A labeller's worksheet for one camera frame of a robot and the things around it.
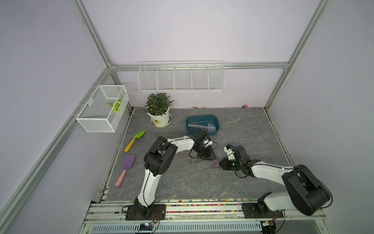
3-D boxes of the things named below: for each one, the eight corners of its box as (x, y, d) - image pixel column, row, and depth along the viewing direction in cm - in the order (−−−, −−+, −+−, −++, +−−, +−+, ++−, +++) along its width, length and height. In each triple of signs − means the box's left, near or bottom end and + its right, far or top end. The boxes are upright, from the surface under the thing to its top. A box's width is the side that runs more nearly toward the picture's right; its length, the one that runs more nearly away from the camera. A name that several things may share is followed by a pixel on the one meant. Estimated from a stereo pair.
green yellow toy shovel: (123, 150, 99) (121, 148, 97) (142, 130, 110) (141, 128, 108) (126, 152, 98) (125, 151, 96) (145, 132, 109) (144, 130, 107)
